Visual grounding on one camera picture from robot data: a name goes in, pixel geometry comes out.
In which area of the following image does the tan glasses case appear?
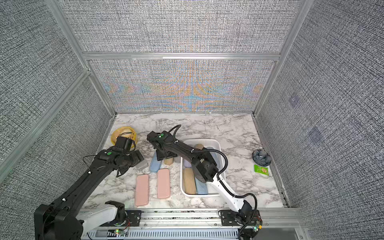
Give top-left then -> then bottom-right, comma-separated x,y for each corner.
163,158 -> 174,166
183,168 -> 197,195
195,144 -> 204,150

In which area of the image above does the purple fabric glasses case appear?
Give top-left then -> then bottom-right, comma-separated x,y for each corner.
184,159 -> 192,168

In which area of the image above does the light blue case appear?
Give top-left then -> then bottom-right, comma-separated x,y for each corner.
149,152 -> 162,173
195,178 -> 208,195
210,152 -> 221,169

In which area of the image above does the grey-beige rectangular glasses case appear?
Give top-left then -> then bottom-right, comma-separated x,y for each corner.
135,160 -> 149,171

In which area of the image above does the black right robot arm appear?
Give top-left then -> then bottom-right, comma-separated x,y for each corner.
147,131 -> 260,226

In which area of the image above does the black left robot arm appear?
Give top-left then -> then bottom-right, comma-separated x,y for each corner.
34,136 -> 144,240

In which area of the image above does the pink glasses case right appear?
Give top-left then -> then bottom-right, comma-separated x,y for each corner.
157,169 -> 171,199

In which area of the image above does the pink glasses case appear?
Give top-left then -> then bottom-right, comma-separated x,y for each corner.
157,169 -> 171,199
135,175 -> 150,207

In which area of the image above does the pink glasses case left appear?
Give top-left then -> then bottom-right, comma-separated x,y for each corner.
135,175 -> 150,207

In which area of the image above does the white plastic storage tray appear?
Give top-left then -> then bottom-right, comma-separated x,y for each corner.
180,139 -> 225,198

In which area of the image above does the yellow bamboo steamer basket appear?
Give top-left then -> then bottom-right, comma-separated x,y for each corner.
111,127 -> 138,145

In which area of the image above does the green snack packet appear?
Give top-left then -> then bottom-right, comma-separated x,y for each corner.
254,165 -> 269,178

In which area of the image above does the dark blue flower bowl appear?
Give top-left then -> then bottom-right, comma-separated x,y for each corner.
252,150 -> 272,167

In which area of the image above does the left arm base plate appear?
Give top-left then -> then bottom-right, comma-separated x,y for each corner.
113,210 -> 142,227

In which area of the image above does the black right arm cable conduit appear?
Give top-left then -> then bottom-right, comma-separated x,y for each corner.
167,124 -> 259,238

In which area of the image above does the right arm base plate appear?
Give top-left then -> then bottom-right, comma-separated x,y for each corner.
218,210 -> 263,226

